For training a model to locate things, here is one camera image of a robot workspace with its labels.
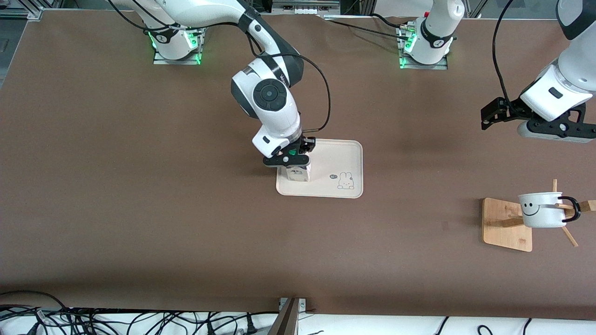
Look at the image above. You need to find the white tray with bunny print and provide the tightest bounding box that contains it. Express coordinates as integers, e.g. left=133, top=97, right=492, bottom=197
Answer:
left=276, top=138, right=363, bottom=199

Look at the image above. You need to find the wooden mug stand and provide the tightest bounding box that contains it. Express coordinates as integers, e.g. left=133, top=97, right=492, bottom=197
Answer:
left=482, top=179, right=596, bottom=253

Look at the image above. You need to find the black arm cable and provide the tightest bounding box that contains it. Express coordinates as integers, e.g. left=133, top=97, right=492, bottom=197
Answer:
left=493, top=0, right=527, bottom=114
left=247, top=33, right=332, bottom=132

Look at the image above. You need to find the aluminium profile bar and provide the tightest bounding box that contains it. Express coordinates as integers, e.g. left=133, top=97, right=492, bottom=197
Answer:
left=269, top=298, right=307, bottom=335

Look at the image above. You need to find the white smiley mug black handle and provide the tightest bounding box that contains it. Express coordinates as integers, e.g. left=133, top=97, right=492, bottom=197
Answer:
left=518, top=192, right=581, bottom=228

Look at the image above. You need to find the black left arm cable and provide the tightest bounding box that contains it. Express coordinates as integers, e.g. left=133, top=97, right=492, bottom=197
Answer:
left=493, top=0, right=527, bottom=114

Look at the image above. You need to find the milk carton with green cap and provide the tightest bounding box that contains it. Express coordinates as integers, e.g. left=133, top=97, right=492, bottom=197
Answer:
left=285, top=163, right=312, bottom=183

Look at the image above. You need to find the metal rail fixture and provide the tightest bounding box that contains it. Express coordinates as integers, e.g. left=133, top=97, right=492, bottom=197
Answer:
left=272, top=0, right=340, bottom=14

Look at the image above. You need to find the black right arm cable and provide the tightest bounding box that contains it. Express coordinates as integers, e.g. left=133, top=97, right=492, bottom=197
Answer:
left=247, top=33, right=332, bottom=132

